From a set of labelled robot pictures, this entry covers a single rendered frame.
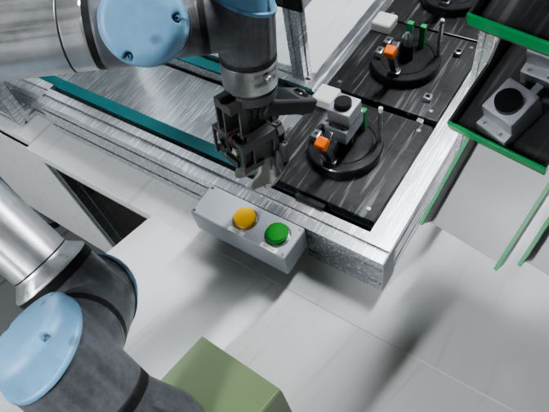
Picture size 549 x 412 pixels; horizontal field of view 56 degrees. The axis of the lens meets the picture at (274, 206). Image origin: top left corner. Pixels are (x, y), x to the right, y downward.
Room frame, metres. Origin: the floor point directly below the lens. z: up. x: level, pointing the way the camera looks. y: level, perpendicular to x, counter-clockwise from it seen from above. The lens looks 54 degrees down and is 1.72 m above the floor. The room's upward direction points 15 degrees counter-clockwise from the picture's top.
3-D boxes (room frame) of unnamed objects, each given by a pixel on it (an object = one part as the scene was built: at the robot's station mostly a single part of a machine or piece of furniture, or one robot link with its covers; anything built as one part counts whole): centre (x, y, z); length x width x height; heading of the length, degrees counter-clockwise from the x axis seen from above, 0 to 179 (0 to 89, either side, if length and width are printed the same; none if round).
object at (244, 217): (0.53, 0.06, 0.96); 0.04 x 0.04 x 0.02
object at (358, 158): (0.62, -0.16, 0.98); 0.14 x 0.14 x 0.02
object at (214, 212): (0.53, 0.06, 0.93); 0.21 x 0.07 x 0.06; 44
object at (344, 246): (0.71, 0.15, 0.91); 0.89 x 0.06 x 0.11; 44
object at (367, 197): (0.62, -0.16, 0.96); 0.24 x 0.24 x 0.02; 44
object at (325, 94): (0.76, -0.16, 0.97); 0.05 x 0.05 x 0.04; 44
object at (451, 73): (0.80, -0.34, 1.01); 0.24 x 0.24 x 0.13; 45
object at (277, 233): (0.48, 0.01, 0.96); 0.04 x 0.04 x 0.02
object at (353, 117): (0.63, -0.16, 1.06); 0.08 x 0.04 x 0.07; 134
